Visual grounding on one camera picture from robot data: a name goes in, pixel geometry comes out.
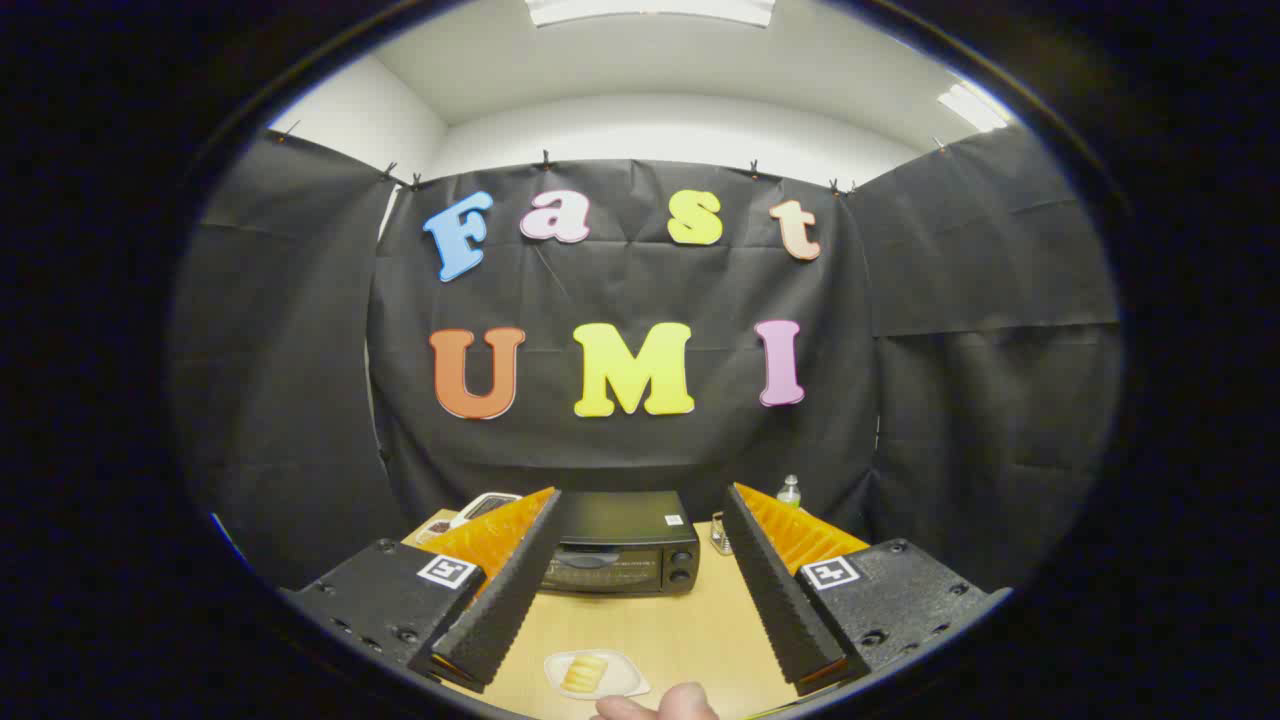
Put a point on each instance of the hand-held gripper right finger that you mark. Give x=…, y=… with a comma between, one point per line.
x=775, y=600

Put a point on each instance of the ceiling light panel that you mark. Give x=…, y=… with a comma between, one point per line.
x=972, y=106
x=650, y=10

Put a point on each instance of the white slot toaster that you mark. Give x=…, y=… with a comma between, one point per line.
x=484, y=506

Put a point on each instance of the black toaster oven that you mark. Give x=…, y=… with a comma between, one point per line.
x=620, y=520

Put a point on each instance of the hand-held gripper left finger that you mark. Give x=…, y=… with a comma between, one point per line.
x=505, y=600

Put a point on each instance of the white plate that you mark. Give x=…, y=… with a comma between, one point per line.
x=625, y=678

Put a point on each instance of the green drink bottle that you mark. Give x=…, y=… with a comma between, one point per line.
x=789, y=493

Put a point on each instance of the spiral bread roll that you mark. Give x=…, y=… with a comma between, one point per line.
x=584, y=673

